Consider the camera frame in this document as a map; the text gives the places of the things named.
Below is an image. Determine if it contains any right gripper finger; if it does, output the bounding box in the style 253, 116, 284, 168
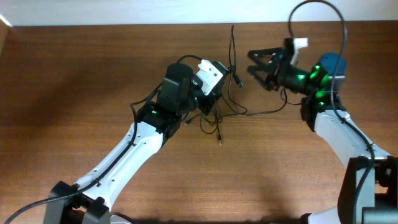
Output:
247, 65, 279, 91
248, 47, 284, 65

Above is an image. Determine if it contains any long black USB cable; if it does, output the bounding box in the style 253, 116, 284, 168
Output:
183, 86, 289, 146

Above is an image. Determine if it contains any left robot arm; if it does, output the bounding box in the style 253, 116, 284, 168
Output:
44, 60, 229, 223

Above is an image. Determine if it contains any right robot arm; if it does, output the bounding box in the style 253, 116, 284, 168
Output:
248, 47, 397, 223

